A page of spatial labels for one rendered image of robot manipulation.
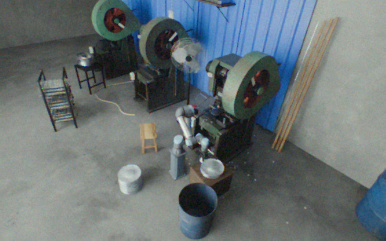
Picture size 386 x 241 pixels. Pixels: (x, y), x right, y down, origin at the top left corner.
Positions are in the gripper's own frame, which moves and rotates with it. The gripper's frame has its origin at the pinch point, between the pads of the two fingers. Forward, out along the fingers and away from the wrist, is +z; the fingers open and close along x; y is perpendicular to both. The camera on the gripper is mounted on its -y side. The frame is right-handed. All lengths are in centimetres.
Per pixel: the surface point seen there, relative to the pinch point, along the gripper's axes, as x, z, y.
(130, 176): -81, 32, -36
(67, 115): -151, 31, -202
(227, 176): 28.1, 22.0, 16.9
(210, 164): 15.6, 16.6, -4.7
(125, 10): -9, -96, -361
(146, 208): -71, 57, -1
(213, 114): 42, -22, -54
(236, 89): 36, -88, -5
